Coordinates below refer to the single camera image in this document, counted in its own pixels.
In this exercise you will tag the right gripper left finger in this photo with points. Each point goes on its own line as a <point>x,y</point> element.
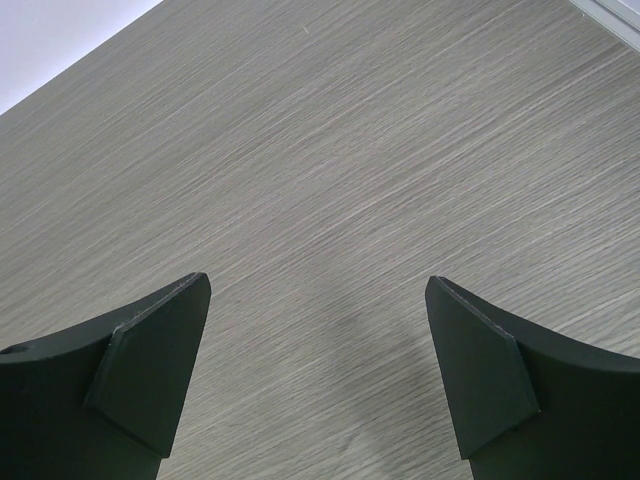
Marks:
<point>103,399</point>

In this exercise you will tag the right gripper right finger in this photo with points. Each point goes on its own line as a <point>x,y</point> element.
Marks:
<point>527,402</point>

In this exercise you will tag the right aluminium frame post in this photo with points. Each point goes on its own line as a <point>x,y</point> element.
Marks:
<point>621,18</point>

